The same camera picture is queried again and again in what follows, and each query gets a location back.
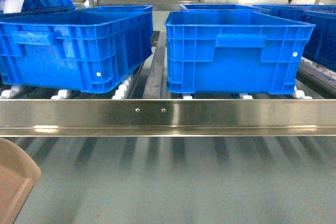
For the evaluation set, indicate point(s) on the beige plastic dustpan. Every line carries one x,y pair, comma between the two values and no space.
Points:
19,174

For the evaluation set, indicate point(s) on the steel shelf rack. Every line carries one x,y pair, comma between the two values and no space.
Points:
157,114

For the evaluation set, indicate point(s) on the blue crate left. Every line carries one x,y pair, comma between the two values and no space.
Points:
88,50

